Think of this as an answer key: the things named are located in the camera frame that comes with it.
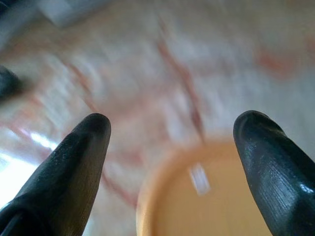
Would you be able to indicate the orange round container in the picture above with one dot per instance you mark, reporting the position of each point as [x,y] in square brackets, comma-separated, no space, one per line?
[197,211]

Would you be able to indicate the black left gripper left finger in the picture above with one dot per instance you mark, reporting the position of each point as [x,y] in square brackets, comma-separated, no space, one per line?
[61,184]

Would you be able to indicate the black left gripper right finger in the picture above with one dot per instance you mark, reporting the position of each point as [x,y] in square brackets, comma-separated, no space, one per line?
[275,172]

